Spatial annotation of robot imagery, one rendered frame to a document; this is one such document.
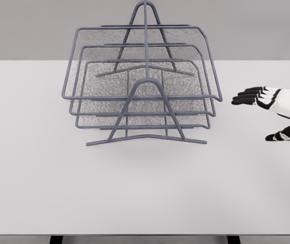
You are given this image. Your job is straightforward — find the grey wire tray rack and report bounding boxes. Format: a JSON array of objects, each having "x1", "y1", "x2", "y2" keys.
[{"x1": 85, "y1": 1, "x2": 208, "y2": 146}]

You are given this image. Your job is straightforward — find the medium grey mesh folder tray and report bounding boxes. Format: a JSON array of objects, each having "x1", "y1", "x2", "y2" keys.
[{"x1": 69, "y1": 44, "x2": 216, "y2": 116}]

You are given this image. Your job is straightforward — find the small grey mesh folder tray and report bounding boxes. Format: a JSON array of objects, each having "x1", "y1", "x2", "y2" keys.
[{"x1": 74, "y1": 58, "x2": 210, "y2": 130}]

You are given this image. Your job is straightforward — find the large grey mesh folder tray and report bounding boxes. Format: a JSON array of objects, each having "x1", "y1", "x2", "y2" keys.
[{"x1": 61, "y1": 25, "x2": 223, "y2": 103}]

